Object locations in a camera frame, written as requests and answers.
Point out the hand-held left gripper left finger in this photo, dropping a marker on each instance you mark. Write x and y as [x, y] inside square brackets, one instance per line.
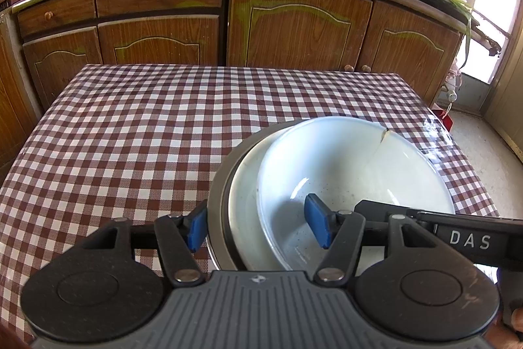
[196, 228]

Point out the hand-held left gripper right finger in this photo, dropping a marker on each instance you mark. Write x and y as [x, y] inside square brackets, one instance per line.
[316, 220]

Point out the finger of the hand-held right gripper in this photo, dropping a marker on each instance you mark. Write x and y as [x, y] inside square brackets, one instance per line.
[376, 210]

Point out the large steel plate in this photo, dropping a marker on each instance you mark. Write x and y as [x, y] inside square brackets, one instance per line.
[216, 218]

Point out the wide white bowl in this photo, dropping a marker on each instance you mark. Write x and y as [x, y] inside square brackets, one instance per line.
[241, 210]

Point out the blue patterned white bowl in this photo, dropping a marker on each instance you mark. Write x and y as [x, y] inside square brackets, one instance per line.
[347, 161]

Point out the person's right hand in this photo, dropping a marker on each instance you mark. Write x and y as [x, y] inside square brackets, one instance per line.
[508, 338]

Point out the red bag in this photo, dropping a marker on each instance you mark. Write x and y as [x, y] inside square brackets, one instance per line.
[445, 120]

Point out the red checkered tablecloth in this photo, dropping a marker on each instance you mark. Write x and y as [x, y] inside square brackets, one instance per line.
[122, 136]

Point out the pink plastic bag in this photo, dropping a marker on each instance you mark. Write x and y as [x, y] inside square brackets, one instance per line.
[453, 77]

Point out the green onion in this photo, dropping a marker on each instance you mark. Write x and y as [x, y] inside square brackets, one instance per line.
[467, 42]

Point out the double-door wooden cabinet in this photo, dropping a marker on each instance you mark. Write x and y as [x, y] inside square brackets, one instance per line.
[298, 30]

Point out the single-door wooden cabinet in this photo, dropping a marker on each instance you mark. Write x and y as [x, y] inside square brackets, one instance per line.
[16, 95]

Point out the glazed door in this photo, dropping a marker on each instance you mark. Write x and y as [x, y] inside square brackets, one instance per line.
[498, 5]

